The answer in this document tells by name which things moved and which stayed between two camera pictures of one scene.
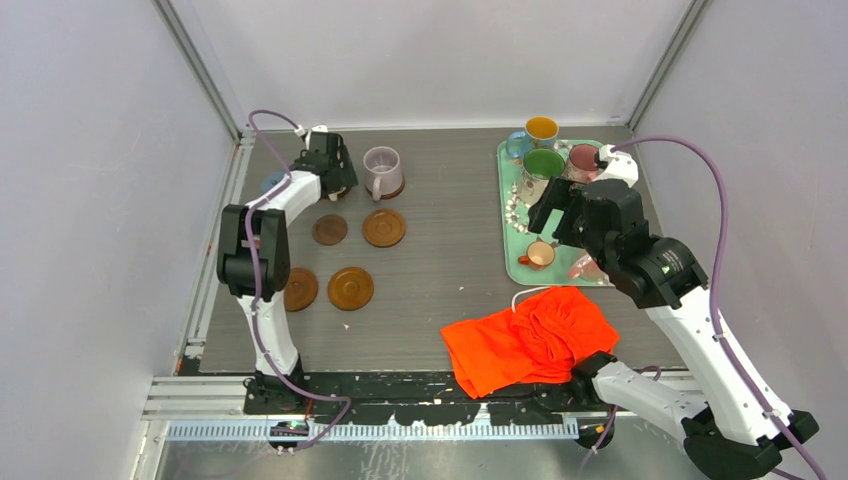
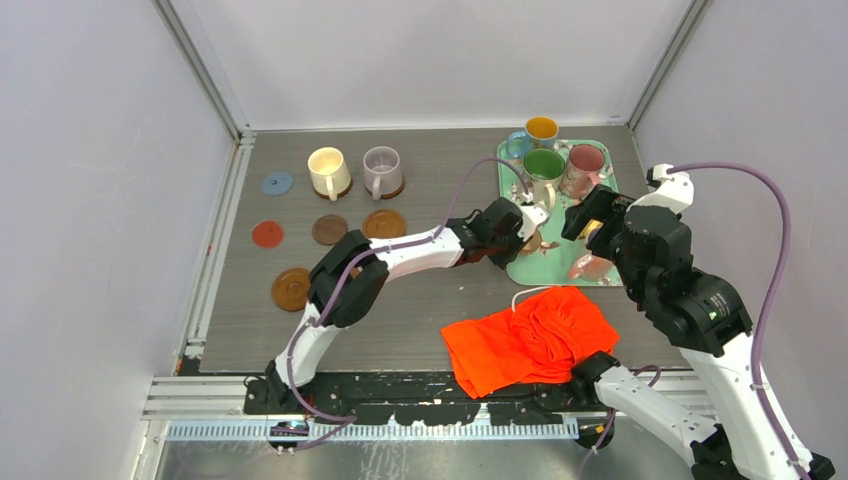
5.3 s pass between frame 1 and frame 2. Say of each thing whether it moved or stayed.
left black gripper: moved
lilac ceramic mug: stayed
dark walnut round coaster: stayed
